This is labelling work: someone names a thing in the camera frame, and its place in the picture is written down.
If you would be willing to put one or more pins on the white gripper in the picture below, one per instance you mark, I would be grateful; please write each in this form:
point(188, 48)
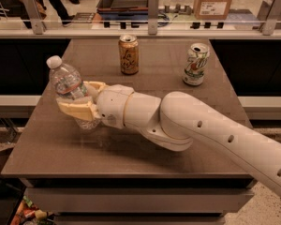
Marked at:
point(113, 105)

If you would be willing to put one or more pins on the clear plastic water bottle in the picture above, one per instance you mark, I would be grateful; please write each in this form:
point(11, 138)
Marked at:
point(67, 83)

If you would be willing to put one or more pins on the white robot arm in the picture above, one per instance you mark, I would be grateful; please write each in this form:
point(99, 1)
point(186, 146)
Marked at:
point(174, 121)

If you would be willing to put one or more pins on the orange LaCroix soda can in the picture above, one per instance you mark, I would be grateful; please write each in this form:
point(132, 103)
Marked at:
point(129, 54)

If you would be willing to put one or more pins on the grey table drawer base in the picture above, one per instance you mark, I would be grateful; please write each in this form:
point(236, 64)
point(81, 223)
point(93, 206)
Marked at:
point(139, 206)

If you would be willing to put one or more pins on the person legs in background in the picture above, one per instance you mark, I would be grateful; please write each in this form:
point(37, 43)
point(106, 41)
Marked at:
point(53, 0)

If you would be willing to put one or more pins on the white green 7up can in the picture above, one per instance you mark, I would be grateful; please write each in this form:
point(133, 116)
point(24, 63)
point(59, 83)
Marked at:
point(197, 58)

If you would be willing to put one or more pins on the snack packets bin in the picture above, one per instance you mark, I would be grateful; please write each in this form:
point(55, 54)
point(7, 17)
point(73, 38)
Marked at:
point(27, 213)

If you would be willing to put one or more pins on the cardboard box with label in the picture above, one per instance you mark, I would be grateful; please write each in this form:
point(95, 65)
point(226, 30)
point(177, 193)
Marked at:
point(211, 9)

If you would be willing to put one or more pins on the left metal glass bracket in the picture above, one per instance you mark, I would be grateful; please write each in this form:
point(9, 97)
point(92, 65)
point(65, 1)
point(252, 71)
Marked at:
point(35, 19)

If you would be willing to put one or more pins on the metal glass bracket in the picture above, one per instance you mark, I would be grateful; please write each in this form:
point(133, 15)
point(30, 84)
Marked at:
point(35, 19)
point(152, 16)
point(271, 19)

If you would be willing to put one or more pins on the middle metal glass bracket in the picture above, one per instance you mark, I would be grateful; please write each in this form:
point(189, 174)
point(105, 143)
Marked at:
point(152, 16)

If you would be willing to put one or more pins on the right metal glass bracket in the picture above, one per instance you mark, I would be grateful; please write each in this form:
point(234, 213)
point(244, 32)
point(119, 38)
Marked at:
point(271, 19)

